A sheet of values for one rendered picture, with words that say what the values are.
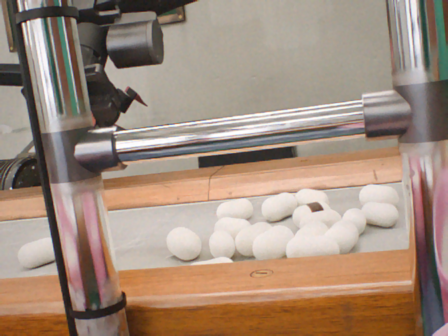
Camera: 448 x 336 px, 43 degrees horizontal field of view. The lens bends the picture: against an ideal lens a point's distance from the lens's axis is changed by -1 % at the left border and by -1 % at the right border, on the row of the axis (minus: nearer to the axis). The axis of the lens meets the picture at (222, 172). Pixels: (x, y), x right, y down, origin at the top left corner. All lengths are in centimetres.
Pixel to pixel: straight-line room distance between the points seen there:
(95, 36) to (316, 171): 34
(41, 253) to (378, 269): 28
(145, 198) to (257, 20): 195
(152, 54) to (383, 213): 40
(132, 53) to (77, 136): 49
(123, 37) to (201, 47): 188
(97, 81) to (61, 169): 45
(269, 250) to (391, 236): 10
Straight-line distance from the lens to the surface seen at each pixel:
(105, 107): 70
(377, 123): 22
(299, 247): 36
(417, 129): 22
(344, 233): 38
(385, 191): 49
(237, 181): 64
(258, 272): 29
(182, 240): 41
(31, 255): 48
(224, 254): 40
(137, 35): 73
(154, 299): 28
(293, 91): 252
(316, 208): 46
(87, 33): 77
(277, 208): 49
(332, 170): 63
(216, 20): 260
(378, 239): 42
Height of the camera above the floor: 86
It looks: 8 degrees down
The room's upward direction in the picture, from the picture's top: 8 degrees counter-clockwise
